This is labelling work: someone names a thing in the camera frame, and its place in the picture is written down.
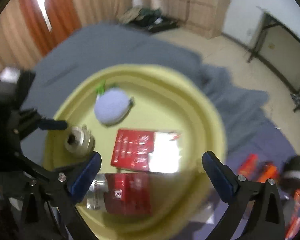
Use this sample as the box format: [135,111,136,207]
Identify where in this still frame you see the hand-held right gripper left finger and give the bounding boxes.
[18,151,102,240]

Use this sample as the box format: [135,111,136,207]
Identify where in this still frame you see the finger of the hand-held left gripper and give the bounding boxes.
[16,108,68,139]
[13,150,65,179]

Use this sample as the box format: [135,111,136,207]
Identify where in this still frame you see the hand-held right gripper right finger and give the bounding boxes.
[202,151,286,240]

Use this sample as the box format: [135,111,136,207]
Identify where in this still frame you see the silver metal cylinder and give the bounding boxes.
[64,124,96,159]

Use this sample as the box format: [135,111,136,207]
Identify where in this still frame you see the long red box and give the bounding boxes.
[237,154,260,176]

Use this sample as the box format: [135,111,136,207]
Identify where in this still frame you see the red and silver box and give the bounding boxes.
[86,172,153,217]

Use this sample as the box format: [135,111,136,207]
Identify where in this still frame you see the orange red box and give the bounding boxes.
[256,164,278,183]

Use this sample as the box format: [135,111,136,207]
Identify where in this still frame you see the red box with white band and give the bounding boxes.
[110,129,182,174]

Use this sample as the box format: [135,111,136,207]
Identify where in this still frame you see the purple plush radish toy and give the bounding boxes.
[93,87,135,127]

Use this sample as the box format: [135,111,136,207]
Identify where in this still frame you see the black foam cylinder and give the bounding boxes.
[280,155,300,193]

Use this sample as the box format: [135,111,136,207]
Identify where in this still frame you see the pale yellow plastic basin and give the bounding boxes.
[43,64,227,238]

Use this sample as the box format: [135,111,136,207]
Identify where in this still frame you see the beige curtain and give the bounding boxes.
[0,0,46,73]
[67,0,135,27]

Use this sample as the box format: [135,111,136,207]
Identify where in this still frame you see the grey bed sheet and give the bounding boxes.
[20,24,300,240]

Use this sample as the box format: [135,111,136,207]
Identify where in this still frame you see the orange curtain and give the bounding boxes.
[17,0,81,55]

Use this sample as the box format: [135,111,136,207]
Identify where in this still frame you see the dark pile of clothes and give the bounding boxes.
[117,6,180,34]

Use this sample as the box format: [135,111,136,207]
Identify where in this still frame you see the black folding table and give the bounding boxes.
[247,5,300,113]

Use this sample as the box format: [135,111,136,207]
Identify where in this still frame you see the light wooden cabinet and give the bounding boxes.
[140,0,235,40]

